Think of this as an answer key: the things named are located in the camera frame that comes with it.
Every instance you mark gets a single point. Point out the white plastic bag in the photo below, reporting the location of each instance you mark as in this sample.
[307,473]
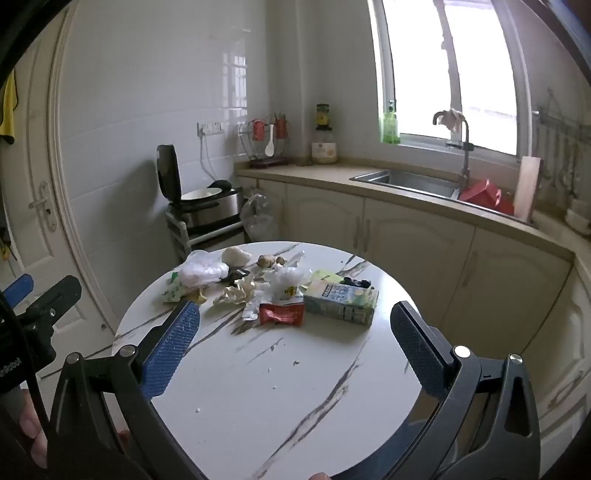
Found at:
[201,270]

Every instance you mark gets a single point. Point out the steel sink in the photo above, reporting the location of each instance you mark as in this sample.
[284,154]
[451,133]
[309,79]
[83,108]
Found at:
[406,182]

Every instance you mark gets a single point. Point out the tan wrapper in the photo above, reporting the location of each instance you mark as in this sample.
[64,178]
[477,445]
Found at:
[238,291]

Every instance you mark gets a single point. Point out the clear crinkled plastic wrapper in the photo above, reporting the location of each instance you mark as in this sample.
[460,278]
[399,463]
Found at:
[288,277]

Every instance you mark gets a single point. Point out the steel rice cooker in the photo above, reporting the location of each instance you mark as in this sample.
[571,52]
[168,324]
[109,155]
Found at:
[198,196]

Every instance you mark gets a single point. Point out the cream kitchen cabinet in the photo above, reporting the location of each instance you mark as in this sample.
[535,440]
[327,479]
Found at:
[415,254]

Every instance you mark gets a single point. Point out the large glass jar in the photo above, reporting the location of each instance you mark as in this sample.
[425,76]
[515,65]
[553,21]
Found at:
[324,147]

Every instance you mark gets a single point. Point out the wooden cutting board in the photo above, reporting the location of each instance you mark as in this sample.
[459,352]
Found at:
[526,187]

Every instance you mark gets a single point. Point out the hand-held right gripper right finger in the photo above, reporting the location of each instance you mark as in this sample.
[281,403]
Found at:
[415,355]

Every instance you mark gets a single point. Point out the red snack packet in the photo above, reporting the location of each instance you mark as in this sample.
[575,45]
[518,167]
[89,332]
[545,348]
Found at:
[281,314]

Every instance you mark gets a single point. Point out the yellow wrapper scrap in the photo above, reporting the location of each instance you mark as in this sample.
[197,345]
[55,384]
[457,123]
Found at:
[201,295]

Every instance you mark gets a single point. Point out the white storage rack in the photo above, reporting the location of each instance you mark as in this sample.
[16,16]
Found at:
[203,236]

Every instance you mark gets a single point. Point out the metal faucet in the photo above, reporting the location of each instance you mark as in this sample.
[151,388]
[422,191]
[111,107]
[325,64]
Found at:
[465,152]

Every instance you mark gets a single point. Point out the white rice spoon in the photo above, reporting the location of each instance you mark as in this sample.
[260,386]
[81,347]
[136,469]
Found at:
[270,145]

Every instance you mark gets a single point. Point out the white steamed bun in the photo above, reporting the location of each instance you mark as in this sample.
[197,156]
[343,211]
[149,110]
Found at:
[236,256]

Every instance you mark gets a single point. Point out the cloth on faucet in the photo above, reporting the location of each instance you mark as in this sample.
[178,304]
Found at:
[450,119]

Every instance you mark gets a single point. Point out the person's left hand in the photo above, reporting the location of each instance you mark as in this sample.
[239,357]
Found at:
[30,424]

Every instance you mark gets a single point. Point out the black plastic scrap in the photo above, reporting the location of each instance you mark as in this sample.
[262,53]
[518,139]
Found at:
[355,281]

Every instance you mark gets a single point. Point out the red cup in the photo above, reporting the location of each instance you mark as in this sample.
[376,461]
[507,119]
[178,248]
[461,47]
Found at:
[280,128]
[258,130]

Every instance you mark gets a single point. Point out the clear hanging plastic bag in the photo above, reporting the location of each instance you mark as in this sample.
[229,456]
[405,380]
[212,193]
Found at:
[258,217]

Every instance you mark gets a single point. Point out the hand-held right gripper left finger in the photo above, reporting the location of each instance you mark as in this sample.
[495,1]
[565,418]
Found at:
[171,350]

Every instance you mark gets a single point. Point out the silver wrapper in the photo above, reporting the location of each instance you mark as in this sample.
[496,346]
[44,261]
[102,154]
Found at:
[251,310]

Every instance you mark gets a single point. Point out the window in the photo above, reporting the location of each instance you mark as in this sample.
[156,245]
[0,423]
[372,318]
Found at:
[452,69]

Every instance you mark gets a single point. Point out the green snack packet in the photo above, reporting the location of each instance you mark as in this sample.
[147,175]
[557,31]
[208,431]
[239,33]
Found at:
[174,290]

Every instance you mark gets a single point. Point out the white packet with yellow label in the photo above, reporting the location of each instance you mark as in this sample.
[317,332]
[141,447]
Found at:
[290,294]

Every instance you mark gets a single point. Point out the yellow cloth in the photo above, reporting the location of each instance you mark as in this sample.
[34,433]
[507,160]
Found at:
[7,110]

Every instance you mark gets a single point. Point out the beige countertop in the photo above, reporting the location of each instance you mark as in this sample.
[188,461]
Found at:
[323,176]

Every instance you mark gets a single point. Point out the white door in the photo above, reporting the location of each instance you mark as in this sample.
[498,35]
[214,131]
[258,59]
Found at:
[41,138]

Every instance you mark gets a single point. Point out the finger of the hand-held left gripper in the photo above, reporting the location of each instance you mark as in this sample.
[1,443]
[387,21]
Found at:
[57,295]
[17,286]

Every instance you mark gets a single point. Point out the red plastic basin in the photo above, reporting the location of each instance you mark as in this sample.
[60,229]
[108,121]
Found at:
[487,194]

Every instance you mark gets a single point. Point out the black wrapper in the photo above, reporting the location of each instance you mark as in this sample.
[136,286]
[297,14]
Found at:
[233,276]

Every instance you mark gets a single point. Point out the small yellow label jar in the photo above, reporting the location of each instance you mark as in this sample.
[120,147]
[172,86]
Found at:
[323,115]

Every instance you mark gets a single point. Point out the large ginger piece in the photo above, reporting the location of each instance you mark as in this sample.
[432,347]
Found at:
[265,261]

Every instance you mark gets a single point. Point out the green soap bottle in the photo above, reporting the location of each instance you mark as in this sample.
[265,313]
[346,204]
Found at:
[389,125]

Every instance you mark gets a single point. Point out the white wall socket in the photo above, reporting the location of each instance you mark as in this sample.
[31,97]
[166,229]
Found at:
[210,128]

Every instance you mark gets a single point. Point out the green drink carton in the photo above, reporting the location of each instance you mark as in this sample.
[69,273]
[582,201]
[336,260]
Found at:
[341,302]

